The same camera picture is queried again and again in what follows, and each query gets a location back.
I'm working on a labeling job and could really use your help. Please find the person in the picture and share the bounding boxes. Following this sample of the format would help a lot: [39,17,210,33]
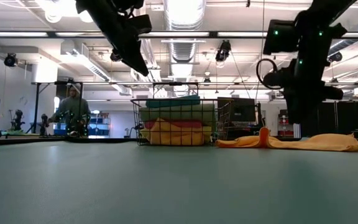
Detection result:
[47,84,92,138]

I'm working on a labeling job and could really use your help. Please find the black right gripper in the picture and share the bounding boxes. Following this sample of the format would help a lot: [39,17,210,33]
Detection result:
[283,54,344,126]

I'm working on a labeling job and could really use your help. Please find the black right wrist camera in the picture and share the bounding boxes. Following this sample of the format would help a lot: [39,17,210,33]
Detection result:
[263,70,293,90]

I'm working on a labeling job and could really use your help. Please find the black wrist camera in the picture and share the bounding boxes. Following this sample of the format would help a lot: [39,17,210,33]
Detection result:
[263,70,293,90]
[128,14,154,35]

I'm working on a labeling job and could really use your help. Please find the pink microfiber towel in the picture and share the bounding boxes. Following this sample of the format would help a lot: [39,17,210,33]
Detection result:
[144,119,203,130]

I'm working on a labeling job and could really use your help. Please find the dark wire basket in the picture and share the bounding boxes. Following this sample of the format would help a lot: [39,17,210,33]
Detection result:
[131,98,235,147]

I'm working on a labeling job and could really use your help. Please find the light green microfiber towel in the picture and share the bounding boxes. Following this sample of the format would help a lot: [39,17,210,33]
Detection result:
[139,104,216,123]

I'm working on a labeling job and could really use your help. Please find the orange microfiber towel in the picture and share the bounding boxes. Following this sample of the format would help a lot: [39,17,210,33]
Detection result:
[150,117,205,146]
[215,126,358,152]

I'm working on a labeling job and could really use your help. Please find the black metal rig frame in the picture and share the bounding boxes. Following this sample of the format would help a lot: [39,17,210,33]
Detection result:
[0,136,303,147]

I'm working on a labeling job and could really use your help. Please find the silver ceiling air duct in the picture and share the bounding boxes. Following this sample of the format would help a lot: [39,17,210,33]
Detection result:
[163,0,206,82]

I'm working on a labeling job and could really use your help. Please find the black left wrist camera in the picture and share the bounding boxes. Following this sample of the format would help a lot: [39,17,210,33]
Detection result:
[128,14,154,35]

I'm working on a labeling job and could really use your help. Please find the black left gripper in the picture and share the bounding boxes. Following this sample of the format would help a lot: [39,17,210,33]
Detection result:
[75,0,151,77]

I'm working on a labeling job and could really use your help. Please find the black background rig frame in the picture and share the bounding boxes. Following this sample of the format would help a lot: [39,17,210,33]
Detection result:
[31,80,84,133]

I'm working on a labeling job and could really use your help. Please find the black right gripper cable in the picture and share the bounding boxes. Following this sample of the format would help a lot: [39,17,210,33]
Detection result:
[255,58,280,91]

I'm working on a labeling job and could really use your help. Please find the shelf with blue bins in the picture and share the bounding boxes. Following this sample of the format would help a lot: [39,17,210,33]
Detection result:
[88,113,111,133]

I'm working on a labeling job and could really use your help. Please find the shelf with red bins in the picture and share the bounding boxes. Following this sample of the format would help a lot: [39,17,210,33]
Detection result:
[277,108,294,138]

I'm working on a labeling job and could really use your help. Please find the black room divider panels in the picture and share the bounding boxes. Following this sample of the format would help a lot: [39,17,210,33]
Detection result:
[298,95,358,139]

